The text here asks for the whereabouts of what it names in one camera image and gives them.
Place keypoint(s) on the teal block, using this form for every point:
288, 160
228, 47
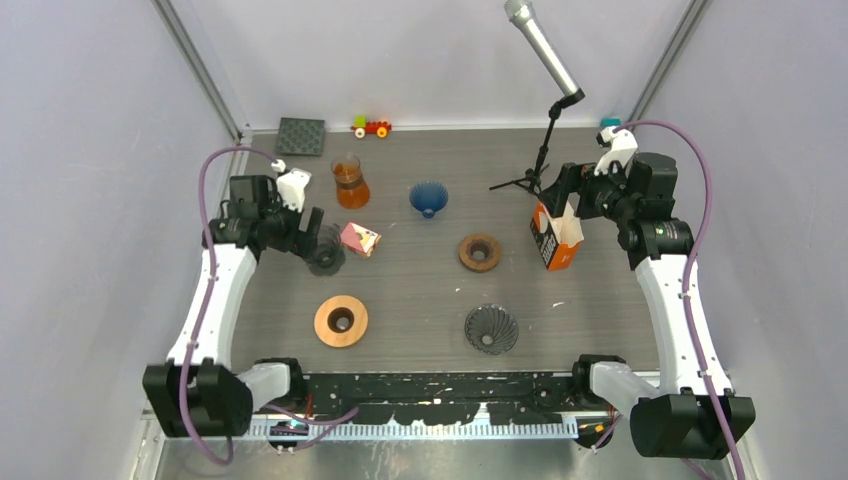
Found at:
609, 122

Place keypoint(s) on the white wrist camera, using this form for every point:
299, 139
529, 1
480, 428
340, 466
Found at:
621, 147
291, 184

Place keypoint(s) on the amber glass carafe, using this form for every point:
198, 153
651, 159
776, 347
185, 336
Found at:
352, 191

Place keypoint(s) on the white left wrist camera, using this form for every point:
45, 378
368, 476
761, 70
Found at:
291, 184

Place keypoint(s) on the grey dripper with handle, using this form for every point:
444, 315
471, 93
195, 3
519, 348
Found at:
328, 256

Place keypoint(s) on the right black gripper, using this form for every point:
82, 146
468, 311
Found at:
556, 196

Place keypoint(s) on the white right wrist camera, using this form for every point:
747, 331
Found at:
621, 147

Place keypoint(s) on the clear smoky glass dripper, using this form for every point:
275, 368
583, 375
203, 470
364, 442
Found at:
491, 329

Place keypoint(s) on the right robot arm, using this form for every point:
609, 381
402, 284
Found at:
694, 412

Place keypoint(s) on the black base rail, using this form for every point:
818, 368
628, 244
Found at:
439, 407

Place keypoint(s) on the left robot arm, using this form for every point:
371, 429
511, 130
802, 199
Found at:
196, 382

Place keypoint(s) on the orange coffee filter box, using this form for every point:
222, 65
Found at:
558, 239

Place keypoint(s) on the black microphone tripod stand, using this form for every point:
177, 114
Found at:
531, 181

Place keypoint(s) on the colourful toy train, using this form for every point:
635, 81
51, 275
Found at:
362, 127

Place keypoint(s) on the dark grey building plate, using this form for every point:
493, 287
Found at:
300, 137

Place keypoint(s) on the silver microphone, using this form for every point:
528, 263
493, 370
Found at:
522, 15

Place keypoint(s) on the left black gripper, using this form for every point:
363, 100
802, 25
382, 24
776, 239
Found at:
294, 243

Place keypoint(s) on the playing card box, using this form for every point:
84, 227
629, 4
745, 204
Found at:
359, 239

